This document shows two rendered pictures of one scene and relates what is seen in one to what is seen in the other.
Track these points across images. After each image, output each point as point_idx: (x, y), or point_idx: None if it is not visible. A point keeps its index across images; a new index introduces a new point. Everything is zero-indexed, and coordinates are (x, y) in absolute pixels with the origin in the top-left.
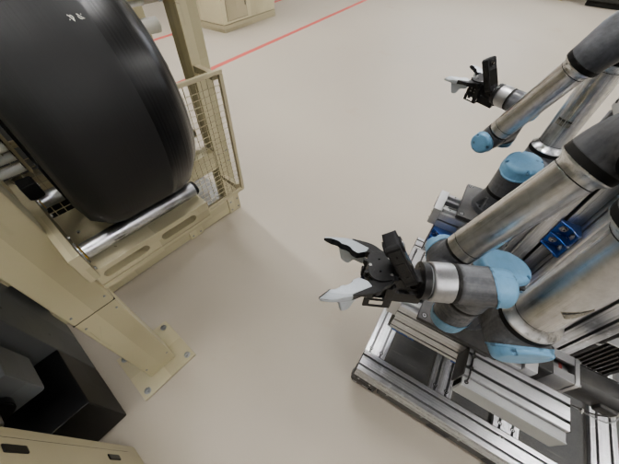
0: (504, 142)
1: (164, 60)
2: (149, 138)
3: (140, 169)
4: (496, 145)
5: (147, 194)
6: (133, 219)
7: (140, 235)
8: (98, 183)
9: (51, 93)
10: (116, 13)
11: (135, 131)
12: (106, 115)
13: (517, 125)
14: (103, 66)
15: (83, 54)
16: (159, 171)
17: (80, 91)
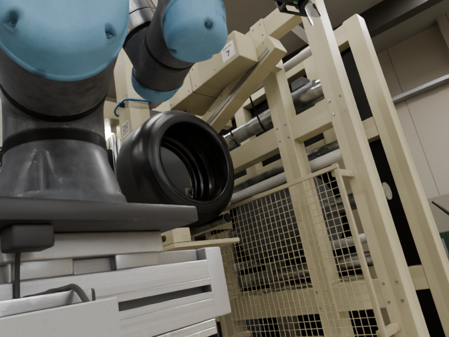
0: (146, 45)
1: (152, 132)
2: (127, 162)
3: (125, 177)
4: (133, 65)
5: (131, 196)
6: None
7: None
8: (117, 180)
9: (120, 147)
10: (147, 120)
11: (125, 158)
12: (123, 152)
13: None
14: (131, 137)
15: (131, 134)
16: (131, 180)
17: (123, 146)
